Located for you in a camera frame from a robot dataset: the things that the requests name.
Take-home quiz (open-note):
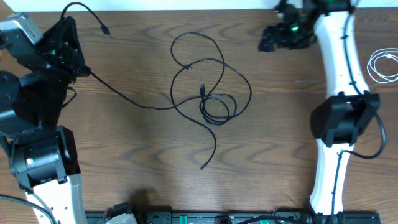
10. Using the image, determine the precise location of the white usb cable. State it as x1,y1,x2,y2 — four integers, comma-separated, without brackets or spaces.
366,48,398,84

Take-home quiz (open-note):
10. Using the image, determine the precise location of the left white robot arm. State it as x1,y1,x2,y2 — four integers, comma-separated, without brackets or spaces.
1,13,137,223

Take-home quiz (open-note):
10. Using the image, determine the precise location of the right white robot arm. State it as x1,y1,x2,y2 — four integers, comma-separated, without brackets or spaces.
258,0,386,219

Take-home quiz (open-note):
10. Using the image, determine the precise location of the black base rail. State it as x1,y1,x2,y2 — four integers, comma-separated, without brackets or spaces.
85,210,382,224

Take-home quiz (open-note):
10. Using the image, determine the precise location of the black usb cable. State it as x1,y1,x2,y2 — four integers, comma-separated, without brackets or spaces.
60,2,252,127

